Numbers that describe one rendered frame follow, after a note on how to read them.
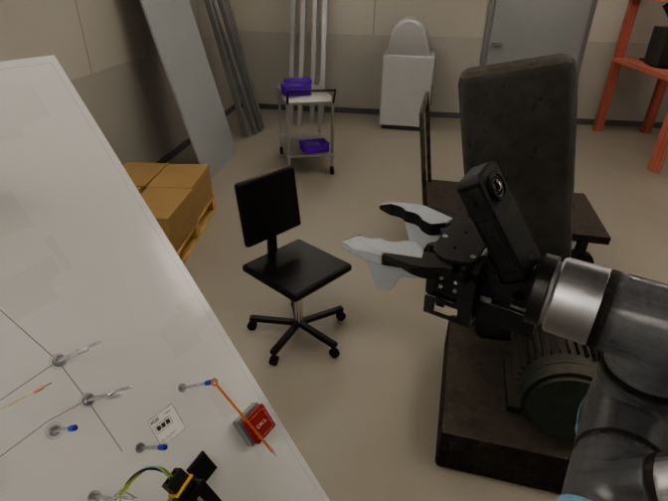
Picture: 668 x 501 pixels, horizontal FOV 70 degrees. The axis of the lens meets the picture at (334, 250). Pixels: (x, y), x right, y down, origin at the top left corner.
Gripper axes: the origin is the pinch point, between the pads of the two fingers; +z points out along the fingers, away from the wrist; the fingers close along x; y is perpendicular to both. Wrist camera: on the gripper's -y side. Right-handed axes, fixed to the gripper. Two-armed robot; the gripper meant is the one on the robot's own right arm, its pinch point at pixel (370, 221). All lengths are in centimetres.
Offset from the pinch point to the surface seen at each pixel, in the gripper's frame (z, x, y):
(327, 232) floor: 169, 220, 190
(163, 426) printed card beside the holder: 28, -19, 37
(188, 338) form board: 34.0, -6.5, 31.7
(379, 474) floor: 29, 53, 167
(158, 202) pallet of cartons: 247, 129, 135
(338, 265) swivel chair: 92, 123, 128
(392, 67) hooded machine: 270, 524, 150
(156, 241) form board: 44.6, 0.0, 18.0
